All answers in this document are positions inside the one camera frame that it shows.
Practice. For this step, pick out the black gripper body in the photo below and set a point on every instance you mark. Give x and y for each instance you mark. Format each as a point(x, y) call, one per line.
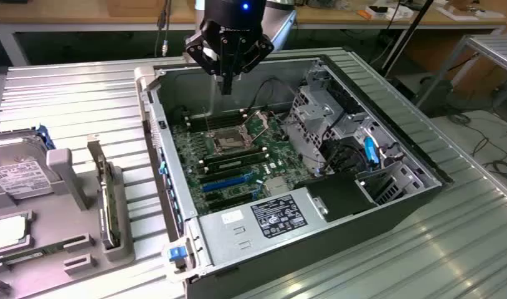
point(236, 18)

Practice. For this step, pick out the Nvidia graphics card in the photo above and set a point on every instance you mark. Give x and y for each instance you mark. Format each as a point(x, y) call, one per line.
point(109, 199)

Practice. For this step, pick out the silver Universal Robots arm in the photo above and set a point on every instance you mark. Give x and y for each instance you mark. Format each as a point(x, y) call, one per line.
point(280, 21)

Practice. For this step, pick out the thin metal locking lever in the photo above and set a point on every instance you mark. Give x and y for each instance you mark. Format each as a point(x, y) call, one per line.
point(206, 121)

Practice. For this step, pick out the metal socket cover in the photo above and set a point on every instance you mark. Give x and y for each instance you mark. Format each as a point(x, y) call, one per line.
point(258, 124)

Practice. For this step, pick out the perforated metal drive cage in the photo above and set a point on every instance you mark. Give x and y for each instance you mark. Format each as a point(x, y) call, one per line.
point(315, 118)

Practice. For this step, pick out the CPU socket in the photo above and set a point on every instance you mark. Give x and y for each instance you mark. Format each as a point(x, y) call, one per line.
point(230, 141)

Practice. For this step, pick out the wooden desk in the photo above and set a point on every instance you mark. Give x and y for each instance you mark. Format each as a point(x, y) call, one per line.
point(91, 12)

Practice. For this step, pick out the green motherboard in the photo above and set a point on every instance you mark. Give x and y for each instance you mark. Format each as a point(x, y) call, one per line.
point(278, 149)

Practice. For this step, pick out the orange and white box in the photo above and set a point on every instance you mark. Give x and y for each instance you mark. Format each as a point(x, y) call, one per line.
point(382, 12)

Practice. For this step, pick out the black installed RAM stick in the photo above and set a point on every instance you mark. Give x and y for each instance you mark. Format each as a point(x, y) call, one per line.
point(236, 162)

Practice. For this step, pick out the black tripod pole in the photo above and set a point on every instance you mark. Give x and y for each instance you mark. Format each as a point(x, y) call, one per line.
point(407, 34)

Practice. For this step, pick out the blue slot retention clip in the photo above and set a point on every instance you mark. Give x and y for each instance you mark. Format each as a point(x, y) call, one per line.
point(162, 168)

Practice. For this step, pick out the long black expansion slot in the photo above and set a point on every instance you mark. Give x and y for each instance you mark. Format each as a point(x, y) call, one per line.
point(226, 177)

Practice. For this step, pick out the blue expansion slot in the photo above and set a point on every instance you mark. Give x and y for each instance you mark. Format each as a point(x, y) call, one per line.
point(228, 184)

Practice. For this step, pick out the small silver chipset heatsink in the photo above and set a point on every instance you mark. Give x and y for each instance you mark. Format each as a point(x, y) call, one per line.
point(276, 185)

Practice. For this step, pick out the short black expansion slot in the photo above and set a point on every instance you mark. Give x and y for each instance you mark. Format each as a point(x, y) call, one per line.
point(232, 205)
point(228, 197)

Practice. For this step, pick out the blue disk caddy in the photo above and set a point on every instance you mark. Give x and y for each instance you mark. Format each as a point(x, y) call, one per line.
point(45, 138)

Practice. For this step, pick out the black plastic shroud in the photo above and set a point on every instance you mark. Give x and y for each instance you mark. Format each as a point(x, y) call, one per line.
point(340, 196)

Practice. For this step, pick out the white paper stack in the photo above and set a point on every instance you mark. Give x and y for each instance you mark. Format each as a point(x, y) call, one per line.
point(456, 14)

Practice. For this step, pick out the metal disk bay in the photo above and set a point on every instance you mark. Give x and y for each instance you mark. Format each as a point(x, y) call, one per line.
point(396, 180)

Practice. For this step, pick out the grey power supply unit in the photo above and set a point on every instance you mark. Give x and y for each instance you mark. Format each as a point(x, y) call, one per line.
point(224, 233)

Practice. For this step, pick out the silver hard disk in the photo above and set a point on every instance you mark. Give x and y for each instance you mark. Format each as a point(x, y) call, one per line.
point(12, 168)

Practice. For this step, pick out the blue case latch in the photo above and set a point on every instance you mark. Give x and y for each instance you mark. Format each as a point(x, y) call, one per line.
point(176, 253)

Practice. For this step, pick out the open black PC case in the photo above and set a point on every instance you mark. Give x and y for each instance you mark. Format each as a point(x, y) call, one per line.
point(362, 243)

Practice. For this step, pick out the silver CPU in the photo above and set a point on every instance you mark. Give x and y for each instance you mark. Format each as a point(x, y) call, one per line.
point(5, 232)

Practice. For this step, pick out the grey parts rack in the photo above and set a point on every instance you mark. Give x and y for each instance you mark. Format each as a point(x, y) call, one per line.
point(71, 264)

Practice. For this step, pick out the green RAM stick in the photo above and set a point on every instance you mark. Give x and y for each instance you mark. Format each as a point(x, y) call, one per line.
point(28, 255)

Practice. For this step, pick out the metal frame table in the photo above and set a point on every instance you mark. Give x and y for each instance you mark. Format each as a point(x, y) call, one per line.
point(486, 46)

